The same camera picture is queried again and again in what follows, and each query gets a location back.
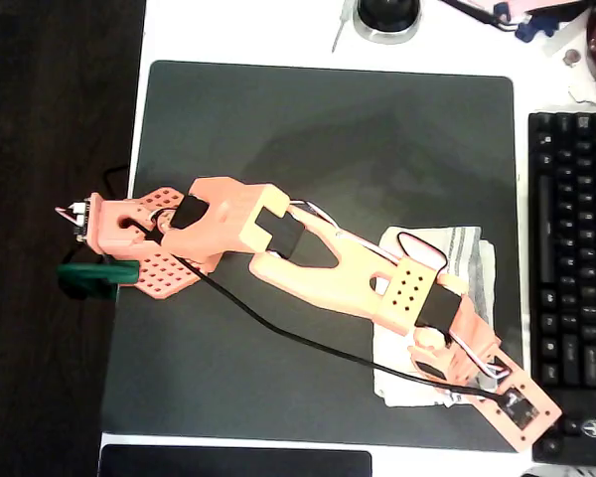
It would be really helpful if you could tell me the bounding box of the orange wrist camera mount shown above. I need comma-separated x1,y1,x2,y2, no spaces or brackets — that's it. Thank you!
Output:
470,359,564,455

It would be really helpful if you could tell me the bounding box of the black desk mat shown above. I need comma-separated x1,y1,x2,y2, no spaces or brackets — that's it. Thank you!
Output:
101,59,527,454

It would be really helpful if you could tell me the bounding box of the black strap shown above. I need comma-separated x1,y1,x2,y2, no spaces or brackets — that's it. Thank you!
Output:
439,0,521,33

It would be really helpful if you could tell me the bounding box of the black tablet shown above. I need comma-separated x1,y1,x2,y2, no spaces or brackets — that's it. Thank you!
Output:
97,443,373,477

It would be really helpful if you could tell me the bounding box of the white striped towel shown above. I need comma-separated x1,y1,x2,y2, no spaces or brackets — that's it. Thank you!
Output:
371,225,499,410

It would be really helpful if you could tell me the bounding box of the white paper scrap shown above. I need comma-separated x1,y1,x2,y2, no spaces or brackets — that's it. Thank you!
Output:
567,83,596,113

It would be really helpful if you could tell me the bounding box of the white plastic stick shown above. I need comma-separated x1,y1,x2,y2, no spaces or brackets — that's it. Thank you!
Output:
331,0,354,54

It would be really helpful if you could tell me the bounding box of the black computer keyboard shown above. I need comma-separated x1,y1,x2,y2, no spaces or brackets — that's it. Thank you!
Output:
527,111,596,469

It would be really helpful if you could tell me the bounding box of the green table clamp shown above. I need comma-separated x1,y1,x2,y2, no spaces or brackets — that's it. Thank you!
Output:
55,260,141,301

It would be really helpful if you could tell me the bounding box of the orange perforated base plate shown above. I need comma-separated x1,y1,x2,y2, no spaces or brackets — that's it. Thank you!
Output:
127,185,216,302

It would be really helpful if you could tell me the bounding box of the pink flat object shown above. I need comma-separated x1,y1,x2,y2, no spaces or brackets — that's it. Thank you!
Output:
469,0,580,14

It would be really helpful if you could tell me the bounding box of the motor controller board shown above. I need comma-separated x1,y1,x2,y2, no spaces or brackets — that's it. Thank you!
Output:
54,197,92,244

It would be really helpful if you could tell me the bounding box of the round metal black-topped base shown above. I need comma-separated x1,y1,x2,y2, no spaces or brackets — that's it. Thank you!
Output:
352,0,424,46

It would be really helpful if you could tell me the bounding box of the thin black power cable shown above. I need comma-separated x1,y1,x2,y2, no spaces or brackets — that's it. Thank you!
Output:
101,164,132,200

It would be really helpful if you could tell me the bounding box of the blue plastic object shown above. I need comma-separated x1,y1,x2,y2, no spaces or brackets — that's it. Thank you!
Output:
515,12,563,44

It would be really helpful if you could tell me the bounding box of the thick black camera cable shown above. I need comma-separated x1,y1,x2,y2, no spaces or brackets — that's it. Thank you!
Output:
123,213,516,406

